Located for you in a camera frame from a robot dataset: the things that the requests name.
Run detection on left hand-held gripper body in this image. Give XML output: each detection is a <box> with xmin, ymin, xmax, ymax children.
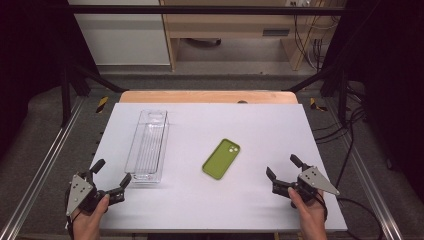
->
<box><xmin>65</xmin><ymin>169</ymin><xmax>126</xmax><ymax>217</ymax></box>

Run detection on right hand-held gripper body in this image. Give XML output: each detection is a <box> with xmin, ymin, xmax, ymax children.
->
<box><xmin>271</xmin><ymin>163</ymin><xmax>341</xmax><ymax>203</ymax></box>

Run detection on clear plastic storage tray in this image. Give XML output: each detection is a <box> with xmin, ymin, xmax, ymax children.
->
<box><xmin>124</xmin><ymin>109</ymin><xmax>170</xmax><ymax>184</ymax></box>

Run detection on green phone case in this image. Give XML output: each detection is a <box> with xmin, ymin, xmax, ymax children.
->
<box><xmin>201</xmin><ymin>138</ymin><xmax>241</xmax><ymax>181</ymax></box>

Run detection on person's left hand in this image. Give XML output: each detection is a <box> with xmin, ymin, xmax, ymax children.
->
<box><xmin>71</xmin><ymin>194</ymin><xmax>111</xmax><ymax>240</ymax></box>

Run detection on person's right hand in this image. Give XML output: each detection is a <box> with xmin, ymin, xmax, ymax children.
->
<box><xmin>287</xmin><ymin>186</ymin><xmax>330</xmax><ymax>240</ymax></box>

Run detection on yellow black floor tape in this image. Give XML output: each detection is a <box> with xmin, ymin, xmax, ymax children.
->
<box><xmin>95</xmin><ymin>96</ymin><xmax>110</xmax><ymax>114</ymax></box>
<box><xmin>309</xmin><ymin>97</ymin><xmax>329</xmax><ymax>113</ymax></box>

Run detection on white table mat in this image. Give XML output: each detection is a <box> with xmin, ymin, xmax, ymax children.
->
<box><xmin>65</xmin><ymin>102</ymin><xmax>348</xmax><ymax>233</ymax></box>

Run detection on wooden table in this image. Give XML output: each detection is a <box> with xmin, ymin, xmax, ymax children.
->
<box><xmin>119</xmin><ymin>90</ymin><xmax>299</xmax><ymax>105</ymax></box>

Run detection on white cabinet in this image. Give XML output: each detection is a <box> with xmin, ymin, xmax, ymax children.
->
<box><xmin>67</xmin><ymin>0</ymin><xmax>171</xmax><ymax>66</ymax></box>

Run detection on black curtain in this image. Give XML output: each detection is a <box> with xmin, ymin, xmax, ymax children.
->
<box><xmin>0</xmin><ymin>0</ymin><xmax>101</xmax><ymax>161</ymax></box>
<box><xmin>321</xmin><ymin>0</ymin><xmax>424</xmax><ymax>194</ymax></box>

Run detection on light wooden desk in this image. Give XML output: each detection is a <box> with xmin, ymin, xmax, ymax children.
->
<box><xmin>159</xmin><ymin>0</ymin><xmax>345</xmax><ymax>72</ymax></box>

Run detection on white power strip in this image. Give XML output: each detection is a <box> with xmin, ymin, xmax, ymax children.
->
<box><xmin>285</xmin><ymin>0</ymin><xmax>312</xmax><ymax>8</ymax></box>

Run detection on metal floor rail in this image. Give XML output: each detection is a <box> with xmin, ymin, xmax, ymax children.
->
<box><xmin>0</xmin><ymin>96</ymin><xmax>86</xmax><ymax>240</ymax></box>
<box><xmin>324</xmin><ymin>99</ymin><xmax>405</xmax><ymax>240</ymax></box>

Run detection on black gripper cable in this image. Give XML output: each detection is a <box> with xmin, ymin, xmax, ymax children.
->
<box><xmin>335</xmin><ymin>197</ymin><xmax>385</xmax><ymax>240</ymax></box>

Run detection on black floor cables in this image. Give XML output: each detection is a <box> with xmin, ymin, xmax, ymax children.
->
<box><xmin>312</xmin><ymin>83</ymin><xmax>368</xmax><ymax>189</ymax></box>

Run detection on black frame strut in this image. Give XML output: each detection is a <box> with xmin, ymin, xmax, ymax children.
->
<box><xmin>59</xmin><ymin>62</ymin><xmax>130</xmax><ymax>128</ymax></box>
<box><xmin>282</xmin><ymin>64</ymin><xmax>350</xmax><ymax>126</ymax></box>

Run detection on bundle of wall cables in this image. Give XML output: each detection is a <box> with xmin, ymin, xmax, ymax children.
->
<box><xmin>292</xmin><ymin>12</ymin><xmax>338</xmax><ymax>72</ymax></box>

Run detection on black horizontal frame bar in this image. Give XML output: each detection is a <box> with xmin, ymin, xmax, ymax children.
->
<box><xmin>68</xmin><ymin>5</ymin><xmax>348</xmax><ymax>16</ymax></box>

